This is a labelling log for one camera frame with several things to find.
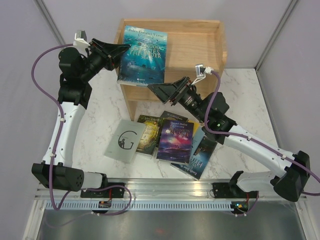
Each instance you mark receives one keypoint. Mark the wooden two-tier shelf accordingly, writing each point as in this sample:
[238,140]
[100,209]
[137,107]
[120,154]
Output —
[190,42]

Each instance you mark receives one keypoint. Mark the white slotted cable duct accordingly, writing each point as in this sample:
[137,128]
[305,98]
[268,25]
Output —
[140,205]

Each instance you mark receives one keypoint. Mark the aluminium frame post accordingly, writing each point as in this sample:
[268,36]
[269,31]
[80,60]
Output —
[276,33]
[42,7]

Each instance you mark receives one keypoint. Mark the pale green Gatsby book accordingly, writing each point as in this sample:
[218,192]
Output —
[125,140]

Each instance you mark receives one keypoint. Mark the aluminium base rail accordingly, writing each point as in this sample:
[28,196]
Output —
[163,189]

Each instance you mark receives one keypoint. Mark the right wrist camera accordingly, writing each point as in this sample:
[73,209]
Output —
[201,72]

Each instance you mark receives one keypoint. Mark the right aluminium frame post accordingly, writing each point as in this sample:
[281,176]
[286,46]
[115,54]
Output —
[276,33]

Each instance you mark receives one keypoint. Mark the yellow paperback book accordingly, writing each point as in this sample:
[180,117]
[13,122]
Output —
[196,125]

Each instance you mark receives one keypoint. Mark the left aluminium frame post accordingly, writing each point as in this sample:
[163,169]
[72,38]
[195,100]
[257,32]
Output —
[42,7]

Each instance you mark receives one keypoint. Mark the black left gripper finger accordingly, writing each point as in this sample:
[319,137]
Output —
[110,49]
[113,62]

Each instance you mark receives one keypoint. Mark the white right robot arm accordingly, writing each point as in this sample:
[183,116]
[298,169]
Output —
[287,172]

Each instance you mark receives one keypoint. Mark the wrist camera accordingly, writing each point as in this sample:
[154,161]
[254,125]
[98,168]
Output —
[201,72]
[80,36]

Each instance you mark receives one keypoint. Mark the light blue paperback book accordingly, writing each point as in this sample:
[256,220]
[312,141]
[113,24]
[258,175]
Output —
[197,138]

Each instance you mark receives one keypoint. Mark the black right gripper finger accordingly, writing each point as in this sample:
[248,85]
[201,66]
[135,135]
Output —
[165,95]
[167,88]

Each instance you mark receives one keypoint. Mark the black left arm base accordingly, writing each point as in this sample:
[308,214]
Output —
[112,190]

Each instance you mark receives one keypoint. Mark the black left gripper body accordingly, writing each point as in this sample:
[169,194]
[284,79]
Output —
[97,59]

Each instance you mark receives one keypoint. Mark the dark Wuthering Heights book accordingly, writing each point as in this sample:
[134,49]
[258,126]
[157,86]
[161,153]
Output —
[199,159]

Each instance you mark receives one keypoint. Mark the purple Robinson Crusoe book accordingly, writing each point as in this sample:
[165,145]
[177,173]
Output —
[175,144]

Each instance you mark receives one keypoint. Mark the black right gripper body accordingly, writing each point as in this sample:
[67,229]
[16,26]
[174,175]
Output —
[187,96]

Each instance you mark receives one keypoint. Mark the black Moon and Sixpence book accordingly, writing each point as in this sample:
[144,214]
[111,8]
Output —
[173,116]

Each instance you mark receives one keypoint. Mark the blue 20000 Leagues book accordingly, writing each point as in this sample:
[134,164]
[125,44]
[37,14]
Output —
[144,62]

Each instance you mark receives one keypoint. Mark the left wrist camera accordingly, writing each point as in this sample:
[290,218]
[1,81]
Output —
[80,36]

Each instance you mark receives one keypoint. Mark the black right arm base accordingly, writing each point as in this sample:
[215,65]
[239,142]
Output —
[224,190]

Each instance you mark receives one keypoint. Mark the green Alice Wonderland book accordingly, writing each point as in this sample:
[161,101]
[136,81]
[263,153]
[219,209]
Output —
[150,135]

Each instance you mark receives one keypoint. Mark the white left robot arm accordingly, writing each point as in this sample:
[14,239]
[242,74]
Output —
[79,63]

